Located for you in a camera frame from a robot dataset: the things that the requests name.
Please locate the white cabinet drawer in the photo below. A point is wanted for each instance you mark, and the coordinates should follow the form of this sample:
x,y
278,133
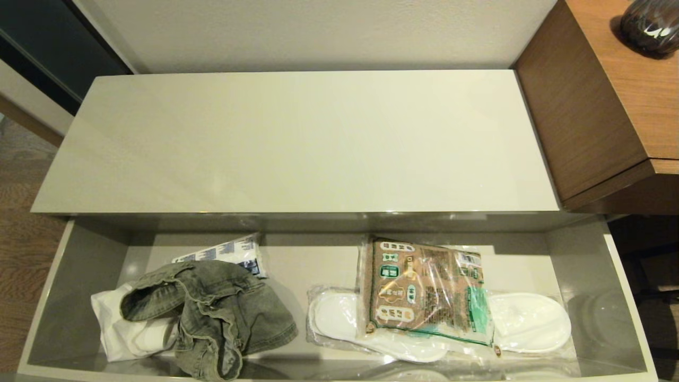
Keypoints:
x,y
318,265

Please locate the grey denim jeans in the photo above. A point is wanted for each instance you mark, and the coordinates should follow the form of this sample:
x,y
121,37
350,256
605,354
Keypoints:
x,y
223,313

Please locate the white tissue pack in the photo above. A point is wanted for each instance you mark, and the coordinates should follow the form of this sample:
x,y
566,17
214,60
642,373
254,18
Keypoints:
x,y
238,252

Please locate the white slipper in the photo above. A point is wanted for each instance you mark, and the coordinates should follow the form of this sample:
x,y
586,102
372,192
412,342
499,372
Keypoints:
x,y
337,318
530,321

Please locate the brown printed snack bag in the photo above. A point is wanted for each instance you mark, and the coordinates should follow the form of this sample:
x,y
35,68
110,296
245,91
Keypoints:
x,y
424,292

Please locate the white cloth garment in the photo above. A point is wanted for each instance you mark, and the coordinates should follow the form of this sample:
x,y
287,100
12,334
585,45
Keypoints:
x,y
124,331

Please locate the clear plastic slipper bag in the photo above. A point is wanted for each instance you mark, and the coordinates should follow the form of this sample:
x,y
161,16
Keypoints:
x,y
536,358

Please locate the brown wooden desk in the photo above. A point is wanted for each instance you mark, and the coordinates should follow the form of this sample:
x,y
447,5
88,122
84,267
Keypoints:
x,y
583,106

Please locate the dark glass vase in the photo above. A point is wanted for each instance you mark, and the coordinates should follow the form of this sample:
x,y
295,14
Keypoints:
x,y
650,26

